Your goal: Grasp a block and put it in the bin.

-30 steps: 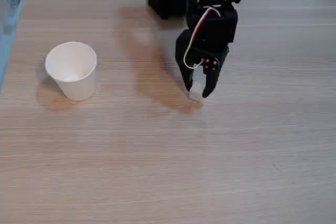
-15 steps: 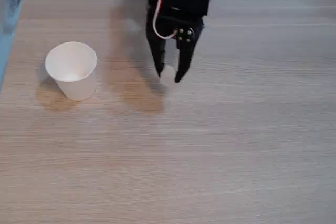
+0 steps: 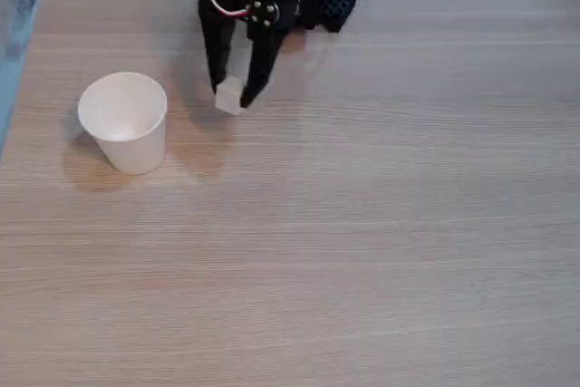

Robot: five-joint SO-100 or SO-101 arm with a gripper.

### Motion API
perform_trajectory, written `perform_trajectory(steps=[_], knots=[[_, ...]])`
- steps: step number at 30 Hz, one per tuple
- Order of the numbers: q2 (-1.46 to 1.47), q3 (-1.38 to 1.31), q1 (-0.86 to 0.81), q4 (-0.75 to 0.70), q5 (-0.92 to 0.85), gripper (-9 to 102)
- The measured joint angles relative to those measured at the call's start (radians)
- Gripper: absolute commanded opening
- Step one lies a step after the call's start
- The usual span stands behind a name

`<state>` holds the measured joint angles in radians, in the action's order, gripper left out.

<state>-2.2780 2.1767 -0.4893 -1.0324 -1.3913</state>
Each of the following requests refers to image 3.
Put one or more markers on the white cube block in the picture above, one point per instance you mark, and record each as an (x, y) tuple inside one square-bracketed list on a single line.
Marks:
[(229, 97)]

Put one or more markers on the white paper cup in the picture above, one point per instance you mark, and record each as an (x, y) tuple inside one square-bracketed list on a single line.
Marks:
[(131, 151)]

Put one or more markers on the person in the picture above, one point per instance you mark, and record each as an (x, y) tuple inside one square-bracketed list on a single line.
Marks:
[(18, 2)]

